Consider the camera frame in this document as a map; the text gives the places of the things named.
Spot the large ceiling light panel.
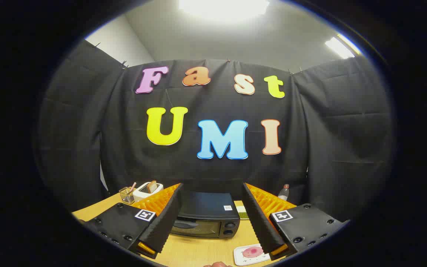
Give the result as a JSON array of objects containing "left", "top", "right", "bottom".
[{"left": 178, "top": 0, "right": 269, "bottom": 19}]

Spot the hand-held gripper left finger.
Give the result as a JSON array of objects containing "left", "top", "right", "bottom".
[{"left": 84, "top": 183, "right": 184, "bottom": 259}]

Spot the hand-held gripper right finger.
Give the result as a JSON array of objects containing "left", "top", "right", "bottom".
[{"left": 242, "top": 182, "right": 349, "bottom": 260}]

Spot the white rectangular food tray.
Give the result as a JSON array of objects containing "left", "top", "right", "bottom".
[{"left": 234, "top": 244, "right": 271, "bottom": 266}]

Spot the white pop-up toaster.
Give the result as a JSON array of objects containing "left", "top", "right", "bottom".
[{"left": 133, "top": 182, "right": 164, "bottom": 202}]

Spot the narrow ceiling light strip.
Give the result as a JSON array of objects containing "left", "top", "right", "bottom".
[{"left": 325, "top": 34, "right": 362, "bottom": 59}]

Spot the wire mesh pen holder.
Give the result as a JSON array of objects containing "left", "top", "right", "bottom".
[{"left": 119, "top": 187, "right": 135, "bottom": 204}]

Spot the pink ham slice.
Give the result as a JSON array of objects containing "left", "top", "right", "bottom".
[{"left": 242, "top": 247, "right": 264, "bottom": 258}]

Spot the black toaster oven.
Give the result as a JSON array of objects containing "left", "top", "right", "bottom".
[{"left": 170, "top": 191, "right": 241, "bottom": 238}]

